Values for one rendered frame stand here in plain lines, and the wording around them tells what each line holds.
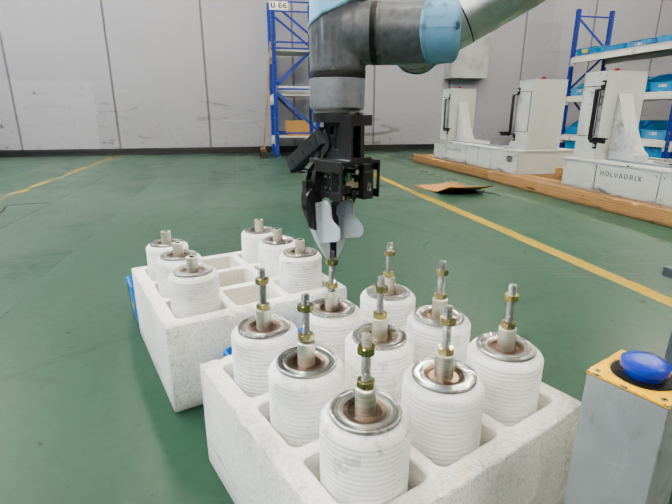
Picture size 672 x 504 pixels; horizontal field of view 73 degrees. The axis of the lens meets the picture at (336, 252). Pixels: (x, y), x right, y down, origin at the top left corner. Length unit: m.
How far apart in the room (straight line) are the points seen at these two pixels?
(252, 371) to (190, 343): 0.27
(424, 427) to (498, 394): 0.12
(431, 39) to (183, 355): 0.67
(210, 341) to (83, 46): 6.40
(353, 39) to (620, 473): 0.55
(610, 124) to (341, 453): 3.15
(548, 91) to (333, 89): 3.49
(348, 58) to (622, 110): 2.91
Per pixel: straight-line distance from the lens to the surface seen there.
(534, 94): 3.97
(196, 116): 6.87
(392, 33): 0.61
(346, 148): 0.61
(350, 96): 0.62
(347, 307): 0.72
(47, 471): 0.93
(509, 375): 0.62
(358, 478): 0.49
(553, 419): 0.67
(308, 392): 0.55
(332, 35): 0.62
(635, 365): 0.50
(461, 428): 0.56
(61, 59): 7.19
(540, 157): 4.05
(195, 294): 0.90
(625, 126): 3.41
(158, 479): 0.84
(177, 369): 0.92
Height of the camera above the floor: 0.55
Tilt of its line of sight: 17 degrees down
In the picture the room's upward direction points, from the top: straight up
